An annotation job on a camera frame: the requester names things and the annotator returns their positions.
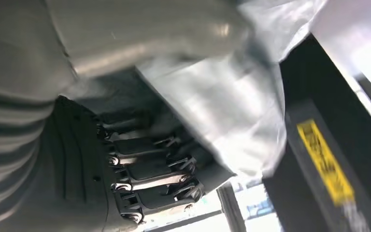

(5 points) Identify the black inbound scanning machine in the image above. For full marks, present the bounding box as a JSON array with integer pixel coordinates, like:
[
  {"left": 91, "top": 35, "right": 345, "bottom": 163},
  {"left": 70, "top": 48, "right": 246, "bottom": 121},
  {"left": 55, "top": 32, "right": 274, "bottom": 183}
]
[{"left": 262, "top": 33, "right": 371, "bottom": 232}]

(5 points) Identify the black and yellow label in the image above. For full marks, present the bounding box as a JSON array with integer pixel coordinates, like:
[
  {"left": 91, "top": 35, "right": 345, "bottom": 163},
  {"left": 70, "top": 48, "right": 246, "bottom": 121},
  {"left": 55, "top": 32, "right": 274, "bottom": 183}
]
[{"left": 285, "top": 102, "right": 371, "bottom": 232}]

